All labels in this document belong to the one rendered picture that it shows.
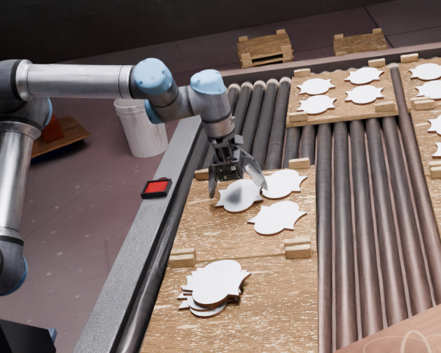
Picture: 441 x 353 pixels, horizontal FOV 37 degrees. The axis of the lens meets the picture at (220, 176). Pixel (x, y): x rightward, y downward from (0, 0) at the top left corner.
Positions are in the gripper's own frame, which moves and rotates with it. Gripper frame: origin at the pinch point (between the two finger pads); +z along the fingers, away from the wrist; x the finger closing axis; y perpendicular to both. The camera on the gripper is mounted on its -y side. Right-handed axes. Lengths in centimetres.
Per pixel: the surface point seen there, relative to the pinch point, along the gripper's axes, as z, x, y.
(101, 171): 101, -132, -207
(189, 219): 0.7, -12.9, 7.8
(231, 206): 0.4, -1.9, 4.9
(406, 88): 8, 50, -60
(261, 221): 0.5, 6.5, 13.4
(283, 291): 0.1, 12.8, 40.1
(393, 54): 8, 49, -92
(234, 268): -3.5, 2.5, 35.0
